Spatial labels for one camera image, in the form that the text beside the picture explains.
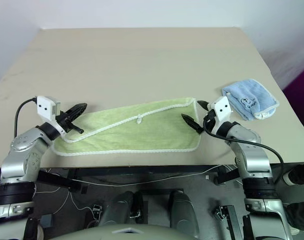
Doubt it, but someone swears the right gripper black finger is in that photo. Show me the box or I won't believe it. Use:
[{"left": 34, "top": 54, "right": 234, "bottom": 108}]
[
  {"left": 181, "top": 113, "right": 204, "bottom": 135},
  {"left": 196, "top": 100, "right": 211, "bottom": 111}
]

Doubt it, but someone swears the thin white cable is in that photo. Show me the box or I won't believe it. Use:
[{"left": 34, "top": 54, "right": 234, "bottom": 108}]
[{"left": 33, "top": 163, "right": 239, "bottom": 219}]

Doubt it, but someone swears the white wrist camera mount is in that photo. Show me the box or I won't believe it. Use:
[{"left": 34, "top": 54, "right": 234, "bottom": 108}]
[
  {"left": 207, "top": 96, "right": 233, "bottom": 135},
  {"left": 36, "top": 95, "right": 67, "bottom": 137}
]

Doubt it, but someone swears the black table frame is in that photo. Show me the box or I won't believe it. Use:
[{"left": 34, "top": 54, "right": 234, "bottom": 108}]
[{"left": 38, "top": 164, "right": 243, "bottom": 195}]

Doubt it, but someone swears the dark bulky shape white end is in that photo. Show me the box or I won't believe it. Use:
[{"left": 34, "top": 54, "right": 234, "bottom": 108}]
[{"left": 282, "top": 161, "right": 304, "bottom": 187}]

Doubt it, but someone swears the light green towel white trim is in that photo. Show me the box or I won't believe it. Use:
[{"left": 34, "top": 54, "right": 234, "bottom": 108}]
[{"left": 51, "top": 96, "right": 205, "bottom": 157}]

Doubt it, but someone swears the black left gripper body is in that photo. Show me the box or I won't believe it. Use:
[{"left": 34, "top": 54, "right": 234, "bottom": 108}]
[{"left": 55, "top": 110, "right": 76, "bottom": 134}]

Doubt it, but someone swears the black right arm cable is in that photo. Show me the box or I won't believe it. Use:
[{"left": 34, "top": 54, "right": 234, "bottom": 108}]
[{"left": 203, "top": 116, "right": 284, "bottom": 187}]

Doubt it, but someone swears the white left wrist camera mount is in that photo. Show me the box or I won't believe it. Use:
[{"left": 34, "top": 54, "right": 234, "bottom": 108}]
[{"left": 36, "top": 95, "right": 67, "bottom": 137}]

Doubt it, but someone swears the dark grey rounded shape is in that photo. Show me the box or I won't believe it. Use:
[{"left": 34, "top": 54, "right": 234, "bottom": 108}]
[
  {"left": 101, "top": 190, "right": 145, "bottom": 227},
  {"left": 170, "top": 189, "right": 200, "bottom": 239}
]

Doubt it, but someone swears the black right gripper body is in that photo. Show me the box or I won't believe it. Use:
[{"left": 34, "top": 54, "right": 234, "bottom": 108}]
[{"left": 203, "top": 109, "right": 217, "bottom": 132}]

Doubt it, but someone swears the small black box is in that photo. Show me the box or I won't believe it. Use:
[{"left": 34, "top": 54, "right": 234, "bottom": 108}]
[{"left": 40, "top": 214, "right": 53, "bottom": 228}]

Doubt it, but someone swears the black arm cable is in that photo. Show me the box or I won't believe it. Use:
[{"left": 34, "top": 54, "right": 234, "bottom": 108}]
[
  {"left": 15, "top": 98, "right": 39, "bottom": 138},
  {"left": 203, "top": 116, "right": 284, "bottom": 187}
]

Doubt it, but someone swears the folded light blue towel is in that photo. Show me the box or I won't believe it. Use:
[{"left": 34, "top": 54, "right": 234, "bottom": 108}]
[{"left": 221, "top": 78, "right": 280, "bottom": 122}]

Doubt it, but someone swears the pale grey curved body cover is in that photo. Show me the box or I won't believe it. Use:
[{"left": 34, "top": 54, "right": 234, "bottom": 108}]
[{"left": 48, "top": 223, "right": 183, "bottom": 240}]

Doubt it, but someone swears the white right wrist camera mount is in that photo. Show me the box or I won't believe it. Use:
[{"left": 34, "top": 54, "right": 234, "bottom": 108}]
[{"left": 207, "top": 96, "right": 233, "bottom": 135}]

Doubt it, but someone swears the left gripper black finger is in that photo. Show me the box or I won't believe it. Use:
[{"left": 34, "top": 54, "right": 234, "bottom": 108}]
[
  {"left": 66, "top": 102, "right": 88, "bottom": 121},
  {"left": 67, "top": 122, "right": 85, "bottom": 134}
]

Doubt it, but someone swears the black metal floor bracket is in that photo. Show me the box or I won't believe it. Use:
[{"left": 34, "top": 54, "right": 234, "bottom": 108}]
[{"left": 212, "top": 204, "right": 243, "bottom": 240}]

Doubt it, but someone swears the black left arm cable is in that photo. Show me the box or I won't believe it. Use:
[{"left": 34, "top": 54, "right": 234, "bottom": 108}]
[{"left": 15, "top": 98, "right": 39, "bottom": 138}]

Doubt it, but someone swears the magenta panel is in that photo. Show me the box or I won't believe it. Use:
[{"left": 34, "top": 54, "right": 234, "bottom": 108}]
[{"left": 283, "top": 63, "right": 304, "bottom": 141}]

